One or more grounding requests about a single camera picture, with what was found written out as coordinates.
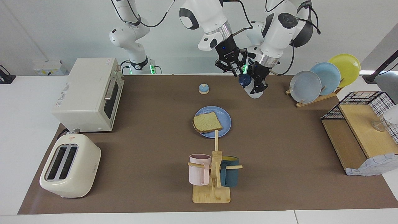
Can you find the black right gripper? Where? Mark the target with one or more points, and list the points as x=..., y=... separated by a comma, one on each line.
x=228, y=48

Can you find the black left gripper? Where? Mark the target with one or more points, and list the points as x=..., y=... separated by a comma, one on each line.
x=261, y=71

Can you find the squeeze bottle with navy cap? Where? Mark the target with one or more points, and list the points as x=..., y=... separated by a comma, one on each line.
x=253, y=95

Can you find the slice of brown bread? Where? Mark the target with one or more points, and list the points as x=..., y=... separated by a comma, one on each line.
x=206, y=123

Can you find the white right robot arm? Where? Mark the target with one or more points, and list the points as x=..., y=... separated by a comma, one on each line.
x=205, y=12

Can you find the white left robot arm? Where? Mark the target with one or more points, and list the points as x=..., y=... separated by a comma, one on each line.
x=279, y=31

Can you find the grey plate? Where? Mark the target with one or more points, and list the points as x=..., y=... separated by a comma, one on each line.
x=306, y=87

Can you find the light blue plate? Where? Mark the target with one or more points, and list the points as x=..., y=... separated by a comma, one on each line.
x=329, y=74

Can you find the yellow plate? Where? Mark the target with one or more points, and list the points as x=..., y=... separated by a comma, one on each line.
x=348, y=67

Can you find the wooden dish rack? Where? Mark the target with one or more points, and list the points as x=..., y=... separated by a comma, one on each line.
x=314, y=100

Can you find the dark green mug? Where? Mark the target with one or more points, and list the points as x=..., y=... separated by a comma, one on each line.
x=230, y=177

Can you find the wooden shelf unit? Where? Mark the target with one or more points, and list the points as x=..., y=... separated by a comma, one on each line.
x=357, y=124

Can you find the pink mug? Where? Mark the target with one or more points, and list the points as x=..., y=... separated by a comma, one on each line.
x=197, y=174

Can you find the wooden mug tree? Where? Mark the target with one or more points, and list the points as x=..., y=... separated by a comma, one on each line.
x=211, y=196

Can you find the clear glass cup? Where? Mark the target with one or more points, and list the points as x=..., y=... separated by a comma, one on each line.
x=380, y=126

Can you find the brown table mat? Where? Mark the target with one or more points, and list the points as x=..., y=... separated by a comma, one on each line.
x=140, y=155

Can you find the white rounded object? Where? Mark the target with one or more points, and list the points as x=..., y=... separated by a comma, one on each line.
x=392, y=115

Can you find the marble patterned cloth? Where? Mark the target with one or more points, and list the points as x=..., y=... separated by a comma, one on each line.
x=376, y=163

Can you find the white toaster oven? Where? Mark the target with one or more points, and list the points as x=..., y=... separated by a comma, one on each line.
x=84, y=93

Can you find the cream two-slot toaster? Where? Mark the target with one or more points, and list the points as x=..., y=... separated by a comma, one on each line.
x=84, y=168

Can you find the black table clamp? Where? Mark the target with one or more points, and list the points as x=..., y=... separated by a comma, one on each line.
x=6, y=79

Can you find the black camera stand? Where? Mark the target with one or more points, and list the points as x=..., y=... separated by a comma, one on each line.
x=371, y=77

